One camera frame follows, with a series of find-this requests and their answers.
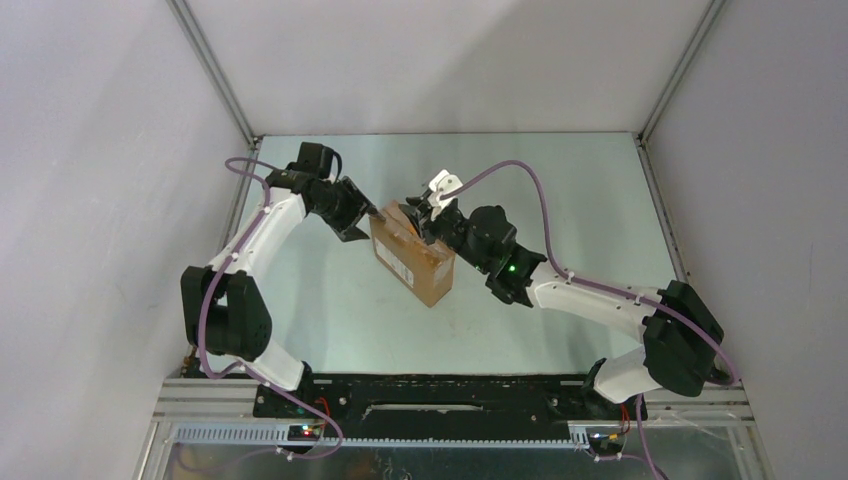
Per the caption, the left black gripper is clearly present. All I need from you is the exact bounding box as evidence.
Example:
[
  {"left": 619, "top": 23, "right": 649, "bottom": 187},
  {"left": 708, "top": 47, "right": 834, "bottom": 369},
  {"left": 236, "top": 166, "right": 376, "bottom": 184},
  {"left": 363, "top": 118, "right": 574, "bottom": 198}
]
[{"left": 311, "top": 177, "right": 383, "bottom": 243}]

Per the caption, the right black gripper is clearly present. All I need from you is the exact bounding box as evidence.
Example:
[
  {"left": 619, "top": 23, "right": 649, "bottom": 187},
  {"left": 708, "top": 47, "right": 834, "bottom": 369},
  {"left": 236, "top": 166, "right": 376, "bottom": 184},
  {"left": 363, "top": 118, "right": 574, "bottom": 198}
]
[{"left": 401, "top": 195, "right": 492, "bottom": 273}]

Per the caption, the brown cardboard express box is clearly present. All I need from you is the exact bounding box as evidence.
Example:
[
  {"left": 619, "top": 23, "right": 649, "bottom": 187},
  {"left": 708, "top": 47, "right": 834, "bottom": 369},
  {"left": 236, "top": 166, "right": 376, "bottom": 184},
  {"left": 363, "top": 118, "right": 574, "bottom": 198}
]
[{"left": 369, "top": 200, "right": 455, "bottom": 308}]

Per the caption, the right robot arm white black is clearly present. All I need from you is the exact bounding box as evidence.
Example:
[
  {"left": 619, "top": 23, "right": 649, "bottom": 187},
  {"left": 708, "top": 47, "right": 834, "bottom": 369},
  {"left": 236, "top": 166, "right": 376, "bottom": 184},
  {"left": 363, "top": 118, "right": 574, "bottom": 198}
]
[{"left": 399, "top": 197, "right": 729, "bottom": 418}]

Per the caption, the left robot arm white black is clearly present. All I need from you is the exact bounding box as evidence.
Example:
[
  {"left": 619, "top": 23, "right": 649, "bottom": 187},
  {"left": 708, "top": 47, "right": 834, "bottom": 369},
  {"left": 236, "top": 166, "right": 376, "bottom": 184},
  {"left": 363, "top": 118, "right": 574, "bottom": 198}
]
[{"left": 180, "top": 169, "right": 378, "bottom": 417}]

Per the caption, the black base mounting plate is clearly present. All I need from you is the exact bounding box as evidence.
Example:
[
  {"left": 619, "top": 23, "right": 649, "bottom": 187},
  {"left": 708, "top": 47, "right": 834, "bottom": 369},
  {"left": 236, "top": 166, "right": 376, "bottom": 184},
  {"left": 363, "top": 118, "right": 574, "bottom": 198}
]
[{"left": 252, "top": 373, "right": 647, "bottom": 442}]

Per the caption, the left controller board with leds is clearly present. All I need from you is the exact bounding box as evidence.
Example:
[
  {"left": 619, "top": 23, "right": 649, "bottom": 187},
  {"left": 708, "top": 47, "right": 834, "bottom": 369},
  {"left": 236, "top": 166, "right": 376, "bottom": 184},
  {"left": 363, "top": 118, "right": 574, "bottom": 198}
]
[{"left": 286, "top": 424, "right": 323, "bottom": 443}]

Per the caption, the controller board with leds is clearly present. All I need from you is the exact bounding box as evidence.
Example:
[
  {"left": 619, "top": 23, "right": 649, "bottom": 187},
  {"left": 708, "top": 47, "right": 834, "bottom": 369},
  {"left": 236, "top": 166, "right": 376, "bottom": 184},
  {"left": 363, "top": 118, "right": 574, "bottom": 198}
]
[
  {"left": 587, "top": 433, "right": 627, "bottom": 462},
  {"left": 286, "top": 424, "right": 323, "bottom": 443}
]

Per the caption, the right controller board with leds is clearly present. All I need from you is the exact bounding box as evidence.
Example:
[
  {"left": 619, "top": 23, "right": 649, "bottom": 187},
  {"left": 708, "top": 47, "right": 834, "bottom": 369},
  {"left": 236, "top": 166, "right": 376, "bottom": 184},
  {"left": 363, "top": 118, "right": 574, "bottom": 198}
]
[{"left": 587, "top": 433, "right": 627, "bottom": 462}]

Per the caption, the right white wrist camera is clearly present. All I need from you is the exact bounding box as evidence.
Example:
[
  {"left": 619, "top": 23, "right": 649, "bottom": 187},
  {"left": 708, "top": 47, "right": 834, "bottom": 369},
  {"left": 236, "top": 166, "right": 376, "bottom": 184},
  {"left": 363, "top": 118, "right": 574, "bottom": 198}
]
[{"left": 424, "top": 169, "right": 463, "bottom": 220}]

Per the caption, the grey slotted cable duct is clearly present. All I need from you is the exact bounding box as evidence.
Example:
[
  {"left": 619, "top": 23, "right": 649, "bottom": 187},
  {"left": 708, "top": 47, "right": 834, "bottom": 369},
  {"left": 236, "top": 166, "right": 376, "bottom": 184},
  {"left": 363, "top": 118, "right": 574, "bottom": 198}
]
[{"left": 173, "top": 423, "right": 598, "bottom": 452}]

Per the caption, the left aluminium frame post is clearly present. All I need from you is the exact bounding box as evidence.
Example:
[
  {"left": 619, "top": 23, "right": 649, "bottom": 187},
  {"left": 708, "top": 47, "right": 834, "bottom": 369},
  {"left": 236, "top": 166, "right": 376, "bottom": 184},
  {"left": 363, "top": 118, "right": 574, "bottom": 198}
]
[{"left": 166, "top": 0, "right": 259, "bottom": 151}]

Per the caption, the aluminium frame post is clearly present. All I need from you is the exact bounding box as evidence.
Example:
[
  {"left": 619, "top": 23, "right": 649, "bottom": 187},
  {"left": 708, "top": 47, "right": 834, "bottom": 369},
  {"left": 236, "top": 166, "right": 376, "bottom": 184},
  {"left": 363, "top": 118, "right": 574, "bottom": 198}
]
[
  {"left": 166, "top": 0, "right": 259, "bottom": 151},
  {"left": 637, "top": 0, "right": 728, "bottom": 145}
]

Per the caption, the right aluminium frame post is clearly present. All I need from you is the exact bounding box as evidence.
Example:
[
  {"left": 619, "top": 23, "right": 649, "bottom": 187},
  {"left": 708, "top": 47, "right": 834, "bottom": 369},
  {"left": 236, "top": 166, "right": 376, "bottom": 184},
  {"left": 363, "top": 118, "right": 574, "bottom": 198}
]
[{"left": 637, "top": 0, "right": 728, "bottom": 145}]

